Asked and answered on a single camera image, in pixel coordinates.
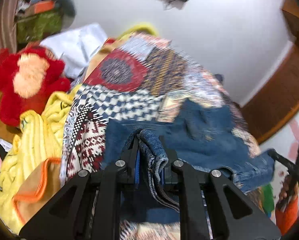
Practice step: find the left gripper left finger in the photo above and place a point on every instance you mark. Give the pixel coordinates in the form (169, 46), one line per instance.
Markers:
(86, 207)

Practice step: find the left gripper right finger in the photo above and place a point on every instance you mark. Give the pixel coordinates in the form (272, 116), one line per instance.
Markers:
(212, 207)

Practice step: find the blue denim jacket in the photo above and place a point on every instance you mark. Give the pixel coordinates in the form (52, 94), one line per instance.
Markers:
(201, 137)

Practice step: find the orange right sleeve forearm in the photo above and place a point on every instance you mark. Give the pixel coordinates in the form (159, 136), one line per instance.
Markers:
(284, 220)

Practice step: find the right hand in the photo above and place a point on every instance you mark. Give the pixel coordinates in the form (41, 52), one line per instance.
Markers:
(289, 192)

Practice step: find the tan orange-trimmed blanket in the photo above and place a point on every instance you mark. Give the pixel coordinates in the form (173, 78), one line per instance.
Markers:
(40, 186)

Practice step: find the yellow fleece blanket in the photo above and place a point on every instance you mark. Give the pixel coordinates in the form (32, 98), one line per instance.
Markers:
(41, 138)

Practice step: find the patchwork patterned bedspread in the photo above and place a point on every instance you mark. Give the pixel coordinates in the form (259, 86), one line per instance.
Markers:
(142, 78)

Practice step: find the red plush toy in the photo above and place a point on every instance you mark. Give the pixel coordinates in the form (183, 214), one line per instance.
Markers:
(27, 80)

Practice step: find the white pillow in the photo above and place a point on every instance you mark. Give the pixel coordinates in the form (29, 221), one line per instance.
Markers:
(76, 47)

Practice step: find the dark grey cushion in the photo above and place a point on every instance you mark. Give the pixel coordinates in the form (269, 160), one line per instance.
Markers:
(68, 10)

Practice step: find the orange box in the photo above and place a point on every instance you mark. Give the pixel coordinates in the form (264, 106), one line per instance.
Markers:
(44, 6)

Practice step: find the brown wooden door frame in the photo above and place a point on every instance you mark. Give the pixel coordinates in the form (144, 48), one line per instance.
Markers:
(277, 101)

